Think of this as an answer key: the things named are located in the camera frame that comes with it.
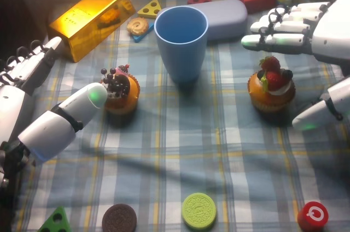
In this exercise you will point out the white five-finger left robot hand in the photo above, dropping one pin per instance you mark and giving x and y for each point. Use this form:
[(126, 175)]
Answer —
[(54, 128)]

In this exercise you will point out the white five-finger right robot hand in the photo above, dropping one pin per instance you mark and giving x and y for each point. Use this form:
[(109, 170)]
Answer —
[(328, 29)]

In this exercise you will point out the dark berry topped toy cupcake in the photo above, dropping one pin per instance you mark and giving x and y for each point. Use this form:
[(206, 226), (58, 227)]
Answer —
[(125, 95)]

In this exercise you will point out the strawberry topped toy cupcake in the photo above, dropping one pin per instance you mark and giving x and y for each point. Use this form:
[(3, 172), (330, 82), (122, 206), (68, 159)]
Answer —
[(270, 92)]

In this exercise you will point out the blue plastic cup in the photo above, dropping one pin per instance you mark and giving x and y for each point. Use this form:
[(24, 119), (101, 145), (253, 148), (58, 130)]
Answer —
[(181, 59)]

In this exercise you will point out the green triangle block with holes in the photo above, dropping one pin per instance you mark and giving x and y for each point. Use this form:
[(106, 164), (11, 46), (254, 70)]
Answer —
[(53, 225)]

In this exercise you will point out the lilac glasses case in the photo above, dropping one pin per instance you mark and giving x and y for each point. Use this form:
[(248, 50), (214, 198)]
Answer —
[(227, 21)]

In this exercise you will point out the shiny gold bar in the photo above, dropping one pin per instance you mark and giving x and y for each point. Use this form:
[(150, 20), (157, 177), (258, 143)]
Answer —
[(87, 24)]

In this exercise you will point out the brown sandwich cookie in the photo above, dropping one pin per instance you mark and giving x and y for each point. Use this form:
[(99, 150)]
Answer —
[(119, 219)]

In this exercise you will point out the small blue block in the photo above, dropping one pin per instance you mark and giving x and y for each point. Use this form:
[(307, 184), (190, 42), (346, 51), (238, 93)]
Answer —
[(139, 38)]

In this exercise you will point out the blue plaid tablecloth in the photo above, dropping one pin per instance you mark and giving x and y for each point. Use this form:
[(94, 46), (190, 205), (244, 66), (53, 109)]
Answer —
[(177, 139)]

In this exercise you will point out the tan round biscuit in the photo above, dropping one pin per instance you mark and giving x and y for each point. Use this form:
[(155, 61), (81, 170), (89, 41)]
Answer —
[(137, 26)]

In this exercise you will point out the yellow triangle block with holes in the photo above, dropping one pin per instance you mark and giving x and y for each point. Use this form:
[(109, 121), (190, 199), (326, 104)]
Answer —
[(151, 6)]

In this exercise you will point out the green sandwich cookie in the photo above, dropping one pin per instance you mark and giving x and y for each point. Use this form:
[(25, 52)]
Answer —
[(199, 211)]

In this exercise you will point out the red cylinder block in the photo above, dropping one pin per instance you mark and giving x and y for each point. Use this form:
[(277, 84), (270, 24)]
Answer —
[(313, 215)]

